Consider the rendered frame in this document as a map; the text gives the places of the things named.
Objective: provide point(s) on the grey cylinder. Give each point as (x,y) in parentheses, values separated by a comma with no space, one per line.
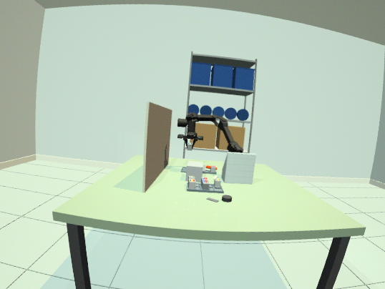
(226,198)

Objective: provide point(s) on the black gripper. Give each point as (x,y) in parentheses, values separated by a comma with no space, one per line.
(185,137)

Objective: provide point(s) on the beige panel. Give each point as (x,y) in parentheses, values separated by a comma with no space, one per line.
(156,144)

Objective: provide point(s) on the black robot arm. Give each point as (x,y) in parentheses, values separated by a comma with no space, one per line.
(192,118)

